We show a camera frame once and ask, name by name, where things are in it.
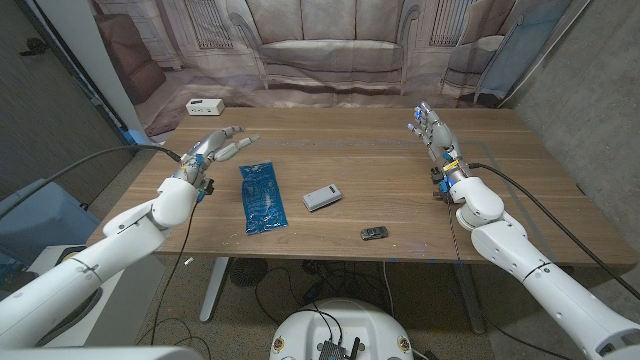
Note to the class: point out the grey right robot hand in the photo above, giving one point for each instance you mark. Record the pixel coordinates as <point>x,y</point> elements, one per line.
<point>442,140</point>

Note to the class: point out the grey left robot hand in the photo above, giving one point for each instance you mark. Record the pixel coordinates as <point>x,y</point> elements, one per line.
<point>210,147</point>

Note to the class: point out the blue gel pad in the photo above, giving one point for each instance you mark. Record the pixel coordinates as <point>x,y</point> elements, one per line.
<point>262,200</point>

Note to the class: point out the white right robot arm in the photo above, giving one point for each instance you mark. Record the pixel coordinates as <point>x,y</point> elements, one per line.
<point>525,260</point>

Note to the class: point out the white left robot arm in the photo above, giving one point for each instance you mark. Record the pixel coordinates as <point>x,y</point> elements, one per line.
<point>125,240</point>

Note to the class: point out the dark toy car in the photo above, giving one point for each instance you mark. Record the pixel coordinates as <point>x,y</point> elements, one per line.
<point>374,233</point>

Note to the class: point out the white power box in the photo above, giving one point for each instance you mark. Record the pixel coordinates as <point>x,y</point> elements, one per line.
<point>205,106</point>

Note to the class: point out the small white floor scrap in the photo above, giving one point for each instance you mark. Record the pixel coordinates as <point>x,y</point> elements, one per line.
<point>189,260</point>

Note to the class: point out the silver rectangular device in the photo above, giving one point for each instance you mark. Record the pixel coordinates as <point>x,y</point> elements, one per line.
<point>322,197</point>

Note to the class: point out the black round floor fan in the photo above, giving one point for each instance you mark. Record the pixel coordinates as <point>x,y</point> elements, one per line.
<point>248,272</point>

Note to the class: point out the white table leg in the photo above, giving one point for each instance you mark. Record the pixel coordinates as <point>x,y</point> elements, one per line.
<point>214,290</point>

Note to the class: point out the printed sofa backdrop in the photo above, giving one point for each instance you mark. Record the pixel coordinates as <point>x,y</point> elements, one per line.
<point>330,50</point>

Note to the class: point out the white pillar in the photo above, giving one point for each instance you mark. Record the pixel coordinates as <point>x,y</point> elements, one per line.
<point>85,50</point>

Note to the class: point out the grey table leg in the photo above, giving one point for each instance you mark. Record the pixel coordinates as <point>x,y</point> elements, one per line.
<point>470,300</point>

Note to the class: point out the yellow black foot pedal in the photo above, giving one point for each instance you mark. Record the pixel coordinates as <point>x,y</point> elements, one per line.
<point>72,255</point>

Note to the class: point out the blue covered seat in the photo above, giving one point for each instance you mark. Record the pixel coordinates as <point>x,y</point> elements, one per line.
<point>45,215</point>

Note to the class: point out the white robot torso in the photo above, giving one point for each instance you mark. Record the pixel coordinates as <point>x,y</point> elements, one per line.
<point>345,325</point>

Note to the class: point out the black torso electronics module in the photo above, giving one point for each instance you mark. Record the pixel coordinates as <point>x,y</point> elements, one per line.
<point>332,350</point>

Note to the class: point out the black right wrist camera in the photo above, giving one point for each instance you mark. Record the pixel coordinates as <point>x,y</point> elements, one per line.
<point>438,177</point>

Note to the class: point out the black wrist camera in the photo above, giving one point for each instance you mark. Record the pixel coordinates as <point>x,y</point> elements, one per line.
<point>208,187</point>
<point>438,177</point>

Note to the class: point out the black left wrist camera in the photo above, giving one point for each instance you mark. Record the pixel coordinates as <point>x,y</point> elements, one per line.
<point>208,187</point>

